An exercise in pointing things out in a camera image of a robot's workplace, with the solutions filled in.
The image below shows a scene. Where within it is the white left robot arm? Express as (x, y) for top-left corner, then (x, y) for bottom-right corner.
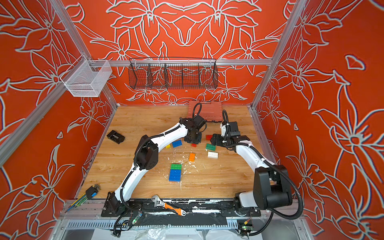
(102, 115), (207, 217)

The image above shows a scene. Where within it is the black wire wall basket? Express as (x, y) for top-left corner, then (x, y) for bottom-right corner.
(128, 58), (219, 90)

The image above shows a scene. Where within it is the hex key set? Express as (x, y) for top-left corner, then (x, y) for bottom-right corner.
(65, 184), (101, 213)

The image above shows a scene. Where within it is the clear plastic wall bin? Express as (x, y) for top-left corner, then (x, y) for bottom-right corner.
(60, 60), (112, 98)

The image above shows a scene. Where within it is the white lego brick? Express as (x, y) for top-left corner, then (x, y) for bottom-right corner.
(208, 152), (219, 159)

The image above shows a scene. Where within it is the small orange lego brick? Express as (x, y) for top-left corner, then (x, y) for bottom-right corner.
(189, 153), (196, 162)

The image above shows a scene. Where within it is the dark green lego brick right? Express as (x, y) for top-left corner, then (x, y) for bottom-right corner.
(206, 144), (216, 152)

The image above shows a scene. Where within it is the orange handled adjustable wrench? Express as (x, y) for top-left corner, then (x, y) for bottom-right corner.
(151, 195), (187, 217)

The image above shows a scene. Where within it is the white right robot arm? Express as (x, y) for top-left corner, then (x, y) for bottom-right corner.
(211, 134), (293, 210)

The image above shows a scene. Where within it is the blue lego brick back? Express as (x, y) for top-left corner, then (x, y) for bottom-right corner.
(172, 140), (183, 148)

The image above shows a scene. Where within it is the salmon red tool case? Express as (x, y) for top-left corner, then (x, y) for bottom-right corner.
(187, 101), (223, 123)

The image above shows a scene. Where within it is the blue lego brick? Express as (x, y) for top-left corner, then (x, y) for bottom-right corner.
(169, 175), (181, 182)
(170, 169), (182, 176)
(172, 140), (183, 148)

